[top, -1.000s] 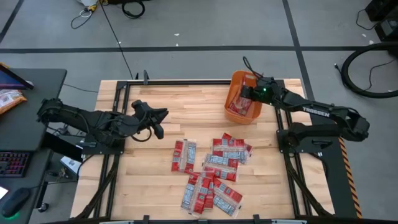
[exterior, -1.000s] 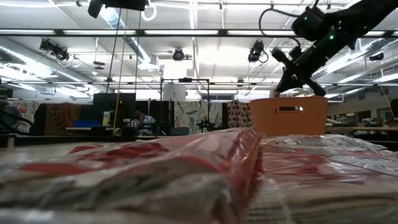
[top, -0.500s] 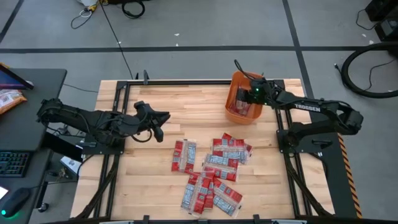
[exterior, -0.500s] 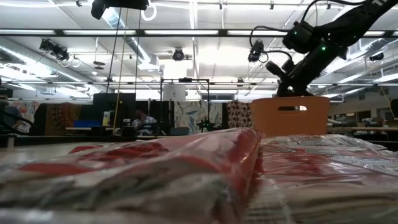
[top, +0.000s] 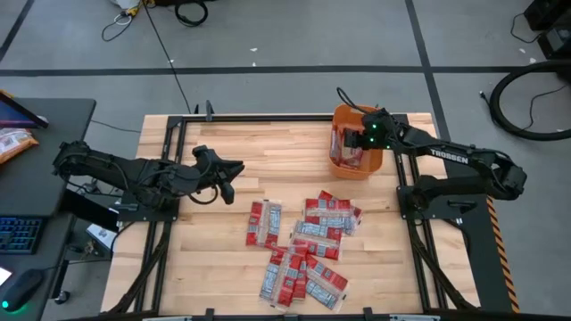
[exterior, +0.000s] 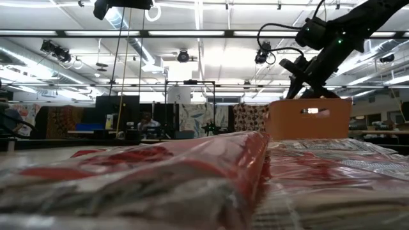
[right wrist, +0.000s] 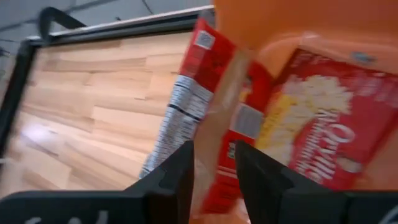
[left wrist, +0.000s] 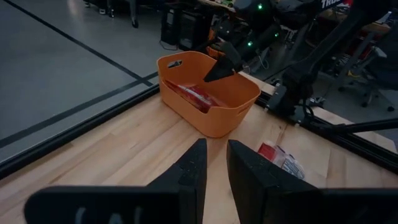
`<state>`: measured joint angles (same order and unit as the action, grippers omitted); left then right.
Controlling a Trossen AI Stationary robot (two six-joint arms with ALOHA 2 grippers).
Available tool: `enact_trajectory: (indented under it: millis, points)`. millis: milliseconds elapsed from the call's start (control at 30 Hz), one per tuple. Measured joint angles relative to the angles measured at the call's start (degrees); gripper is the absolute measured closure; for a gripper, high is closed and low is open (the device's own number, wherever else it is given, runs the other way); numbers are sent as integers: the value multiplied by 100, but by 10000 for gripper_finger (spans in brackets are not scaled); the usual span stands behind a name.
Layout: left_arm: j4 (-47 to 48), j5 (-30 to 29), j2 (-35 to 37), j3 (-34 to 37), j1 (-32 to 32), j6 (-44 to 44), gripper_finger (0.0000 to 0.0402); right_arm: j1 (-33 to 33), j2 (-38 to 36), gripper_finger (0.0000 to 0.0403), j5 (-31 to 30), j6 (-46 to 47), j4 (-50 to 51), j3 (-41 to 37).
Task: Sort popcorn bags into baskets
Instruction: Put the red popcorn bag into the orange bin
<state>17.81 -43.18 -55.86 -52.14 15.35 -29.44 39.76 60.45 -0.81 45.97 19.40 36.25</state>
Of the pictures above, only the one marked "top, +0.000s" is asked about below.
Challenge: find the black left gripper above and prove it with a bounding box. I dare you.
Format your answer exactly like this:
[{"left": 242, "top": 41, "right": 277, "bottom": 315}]
[{"left": 153, "top": 144, "right": 245, "bottom": 206}]

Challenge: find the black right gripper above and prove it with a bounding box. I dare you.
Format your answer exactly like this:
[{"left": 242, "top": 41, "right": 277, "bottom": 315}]
[{"left": 344, "top": 109, "right": 401, "bottom": 152}]

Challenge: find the orange plastic basket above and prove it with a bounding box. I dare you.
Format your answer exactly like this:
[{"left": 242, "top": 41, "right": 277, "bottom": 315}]
[{"left": 328, "top": 103, "right": 385, "bottom": 181}]

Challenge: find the white box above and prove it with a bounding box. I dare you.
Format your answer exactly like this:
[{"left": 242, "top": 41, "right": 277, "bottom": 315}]
[{"left": 86, "top": 223, "right": 119, "bottom": 251}]

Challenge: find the black flat panel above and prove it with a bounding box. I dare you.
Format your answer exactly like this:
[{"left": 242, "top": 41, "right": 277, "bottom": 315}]
[{"left": 60, "top": 189, "right": 120, "bottom": 233}]

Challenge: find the black platform with hazard stripes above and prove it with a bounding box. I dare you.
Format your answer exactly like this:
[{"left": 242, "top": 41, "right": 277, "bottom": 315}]
[{"left": 441, "top": 154, "right": 521, "bottom": 314}]

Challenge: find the white and yellow bundle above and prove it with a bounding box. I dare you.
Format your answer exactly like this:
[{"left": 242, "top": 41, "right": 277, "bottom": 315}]
[{"left": 110, "top": 0, "right": 143, "bottom": 17}]

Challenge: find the black desk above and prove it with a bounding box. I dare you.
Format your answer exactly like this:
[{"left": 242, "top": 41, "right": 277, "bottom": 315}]
[{"left": 0, "top": 97, "right": 97, "bottom": 321}]

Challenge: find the orange snack bag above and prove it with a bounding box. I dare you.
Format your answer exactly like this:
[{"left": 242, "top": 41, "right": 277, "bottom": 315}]
[{"left": 0, "top": 128, "right": 39, "bottom": 166}]

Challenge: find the black backlit keyboard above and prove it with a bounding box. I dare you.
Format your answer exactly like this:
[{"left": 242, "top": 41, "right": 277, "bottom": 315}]
[{"left": 0, "top": 217, "right": 45, "bottom": 256}]

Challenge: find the open laptop screen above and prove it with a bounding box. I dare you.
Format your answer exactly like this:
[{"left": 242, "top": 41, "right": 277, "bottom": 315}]
[{"left": 0, "top": 88, "right": 50, "bottom": 130}]

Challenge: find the black equipment case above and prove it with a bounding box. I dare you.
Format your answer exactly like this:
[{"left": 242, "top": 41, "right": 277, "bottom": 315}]
[
  {"left": 537, "top": 26, "right": 571, "bottom": 62},
  {"left": 524, "top": 0, "right": 571, "bottom": 31}
]

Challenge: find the black computer mouse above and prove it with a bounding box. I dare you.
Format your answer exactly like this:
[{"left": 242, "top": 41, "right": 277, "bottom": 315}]
[{"left": 1, "top": 267, "right": 46, "bottom": 314}]

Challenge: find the black clamp post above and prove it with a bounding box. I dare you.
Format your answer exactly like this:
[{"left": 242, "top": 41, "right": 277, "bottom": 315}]
[{"left": 193, "top": 100, "right": 216, "bottom": 123}]

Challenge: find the black cable under table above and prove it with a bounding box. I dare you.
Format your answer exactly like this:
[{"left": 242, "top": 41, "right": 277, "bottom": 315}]
[{"left": 90, "top": 119, "right": 143, "bottom": 135}]

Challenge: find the long black floor cable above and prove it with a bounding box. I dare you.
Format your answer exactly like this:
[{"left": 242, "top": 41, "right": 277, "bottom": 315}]
[{"left": 141, "top": 0, "right": 194, "bottom": 115}]

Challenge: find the large black hose ring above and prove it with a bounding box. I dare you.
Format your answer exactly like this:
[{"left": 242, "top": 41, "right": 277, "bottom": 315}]
[{"left": 489, "top": 60, "right": 571, "bottom": 143}]

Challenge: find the coiled black cable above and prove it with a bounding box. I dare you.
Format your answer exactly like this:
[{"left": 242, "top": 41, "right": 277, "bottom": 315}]
[{"left": 173, "top": 0, "right": 210, "bottom": 28}]

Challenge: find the thin black floor cable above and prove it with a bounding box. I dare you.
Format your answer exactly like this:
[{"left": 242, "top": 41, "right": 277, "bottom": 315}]
[
  {"left": 527, "top": 84, "right": 571, "bottom": 131},
  {"left": 509, "top": 12, "right": 543, "bottom": 45}
]

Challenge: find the thin looped cable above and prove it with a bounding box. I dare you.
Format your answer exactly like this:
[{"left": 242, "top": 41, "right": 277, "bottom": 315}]
[{"left": 101, "top": 11, "right": 135, "bottom": 43}]

